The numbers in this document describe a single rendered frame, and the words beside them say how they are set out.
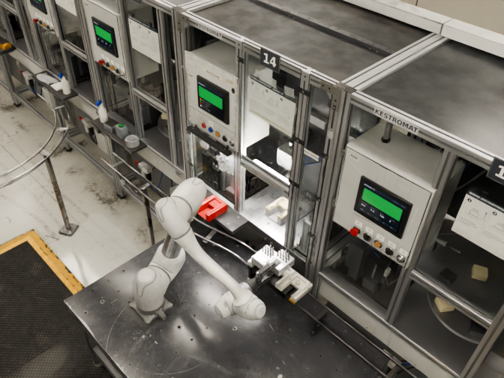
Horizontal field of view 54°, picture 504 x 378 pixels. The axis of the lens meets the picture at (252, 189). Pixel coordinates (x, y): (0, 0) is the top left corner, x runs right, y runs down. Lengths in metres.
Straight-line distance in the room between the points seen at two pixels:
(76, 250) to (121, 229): 0.40
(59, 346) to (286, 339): 1.64
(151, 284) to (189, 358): 0.43
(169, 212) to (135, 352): 0.86
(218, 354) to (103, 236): 1.91
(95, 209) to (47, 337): 1.28
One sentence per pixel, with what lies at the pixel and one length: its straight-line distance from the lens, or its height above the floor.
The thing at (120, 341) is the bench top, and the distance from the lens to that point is 2.82.
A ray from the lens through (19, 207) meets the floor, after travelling 4.79.
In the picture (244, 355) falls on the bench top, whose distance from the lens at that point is 2.72.
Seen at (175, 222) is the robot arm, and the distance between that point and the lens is 2.26.
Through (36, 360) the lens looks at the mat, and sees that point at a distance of 3.71.
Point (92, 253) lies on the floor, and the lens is 4.19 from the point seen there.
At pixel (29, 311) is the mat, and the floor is 0.01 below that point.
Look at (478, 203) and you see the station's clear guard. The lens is 1.98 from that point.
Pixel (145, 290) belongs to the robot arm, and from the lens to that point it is 2.70.
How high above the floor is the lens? 3.03
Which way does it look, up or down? 41 degrees down
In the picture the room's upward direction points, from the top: 2 degrees clockwise
